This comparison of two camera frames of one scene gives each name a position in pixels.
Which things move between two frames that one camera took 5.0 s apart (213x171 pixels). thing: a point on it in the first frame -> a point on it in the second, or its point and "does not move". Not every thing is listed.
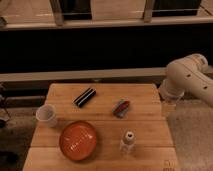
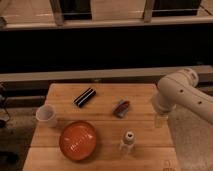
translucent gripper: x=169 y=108 -> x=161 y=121
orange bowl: x=78 y=140 does not move
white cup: x=46 y=115 does not move
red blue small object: x=120 y=108 does not move
